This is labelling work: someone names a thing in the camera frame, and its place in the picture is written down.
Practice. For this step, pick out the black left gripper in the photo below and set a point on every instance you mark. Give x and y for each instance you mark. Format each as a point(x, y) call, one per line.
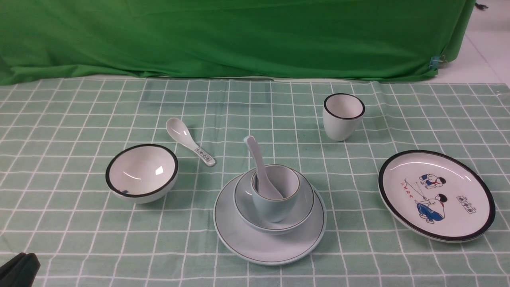
point(20, 271)

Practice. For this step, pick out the pale blue shallow bowl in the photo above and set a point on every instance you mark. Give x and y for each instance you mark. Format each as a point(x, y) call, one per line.
point(246, 208)

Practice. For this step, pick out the plain white ceramic spoon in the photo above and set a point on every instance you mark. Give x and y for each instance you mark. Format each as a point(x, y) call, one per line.
point(264, 186)

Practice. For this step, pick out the pale blue ceramic cup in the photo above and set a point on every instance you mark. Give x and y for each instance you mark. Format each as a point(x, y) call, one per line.
point(287, 182)

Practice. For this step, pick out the green checked tablecloth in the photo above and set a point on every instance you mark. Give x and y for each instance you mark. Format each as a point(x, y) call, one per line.
point(58, 137)

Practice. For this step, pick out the white bowl black rim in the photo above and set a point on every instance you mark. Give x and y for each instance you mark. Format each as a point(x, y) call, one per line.
point(142, 173)

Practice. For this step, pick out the pale blue round plate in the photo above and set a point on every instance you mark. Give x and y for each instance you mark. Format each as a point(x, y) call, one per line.
point(263, 248)

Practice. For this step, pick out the white cup black rim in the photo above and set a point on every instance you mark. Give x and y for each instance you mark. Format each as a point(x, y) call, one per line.
point(342, 114)

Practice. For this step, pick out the white cartoon plate black rim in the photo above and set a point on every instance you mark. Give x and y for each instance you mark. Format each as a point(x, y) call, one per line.
point(436, 196)

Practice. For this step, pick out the green backdrop cloth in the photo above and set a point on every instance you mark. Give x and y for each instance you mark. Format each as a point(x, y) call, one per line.
point(363, 40)

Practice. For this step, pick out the blue clip on backdrop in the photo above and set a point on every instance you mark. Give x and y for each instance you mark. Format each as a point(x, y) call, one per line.
point(434, 63)

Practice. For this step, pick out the white spoon with printed handle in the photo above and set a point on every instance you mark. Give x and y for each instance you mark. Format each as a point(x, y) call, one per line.
point(178, 130)

